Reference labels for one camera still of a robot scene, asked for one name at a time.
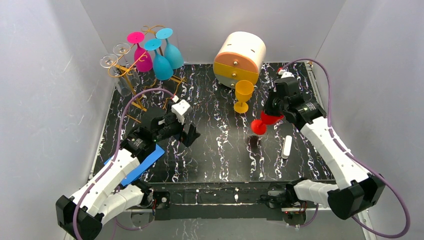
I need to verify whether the yellow plastic wine glass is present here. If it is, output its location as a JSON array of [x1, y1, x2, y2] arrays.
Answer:
[[234, 80, 254, 114]]

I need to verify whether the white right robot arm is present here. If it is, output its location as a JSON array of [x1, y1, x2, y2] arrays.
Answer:
[[261, 76, 385, 220]]

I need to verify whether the teal wine glass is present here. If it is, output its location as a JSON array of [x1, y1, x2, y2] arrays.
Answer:
[[155, 27, 184, 70], [144, 38, 174, 81]]

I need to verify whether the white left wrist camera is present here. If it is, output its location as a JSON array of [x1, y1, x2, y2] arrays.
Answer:
[[171, 95, 192, 125]]

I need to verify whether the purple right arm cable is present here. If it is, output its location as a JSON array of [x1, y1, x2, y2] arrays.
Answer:
[[278, 58, 412, 239]]

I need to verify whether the red plastic wine glass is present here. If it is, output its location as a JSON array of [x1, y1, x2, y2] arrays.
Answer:
[[250, 111, 284, 135]]

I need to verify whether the gold wire glass rack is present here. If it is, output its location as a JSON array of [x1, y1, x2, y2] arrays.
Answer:
[[107, 25, 187, 125]]

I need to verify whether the front clear wine glass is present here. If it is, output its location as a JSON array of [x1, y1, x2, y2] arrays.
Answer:
[[100, 54, 131, 97]]

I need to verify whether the blue flat card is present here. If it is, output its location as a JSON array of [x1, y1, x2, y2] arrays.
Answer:
[[120, 144, 165, 187]]

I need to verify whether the magenta plastic wine glass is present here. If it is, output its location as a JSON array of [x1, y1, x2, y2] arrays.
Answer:
[[127, 31, 153, 73]]

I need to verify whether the white oblong remote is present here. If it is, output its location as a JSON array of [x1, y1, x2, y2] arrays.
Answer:
[[281, 135, 293, 160]]

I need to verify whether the round pastel drawer cabinet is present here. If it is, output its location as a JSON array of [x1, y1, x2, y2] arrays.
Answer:
[[213, 31, 266, 89]]

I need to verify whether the clear wine glass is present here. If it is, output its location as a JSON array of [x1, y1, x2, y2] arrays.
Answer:
[[100, 54, 131, 97], [113, 43, 141, 87]]

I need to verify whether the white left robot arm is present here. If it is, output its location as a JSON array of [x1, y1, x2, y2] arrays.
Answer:
[[55, 101, 200, 240]]

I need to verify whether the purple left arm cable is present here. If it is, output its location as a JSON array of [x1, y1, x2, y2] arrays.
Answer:
[[72, 88, 176, 240]]

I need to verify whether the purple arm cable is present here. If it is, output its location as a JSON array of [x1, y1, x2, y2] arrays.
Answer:
[[278, 58, 412, 239], [72, 88, 176, 240]]

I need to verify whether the rear clear wine glass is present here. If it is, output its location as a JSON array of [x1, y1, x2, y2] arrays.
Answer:
[[113, 43, 141, 87]]

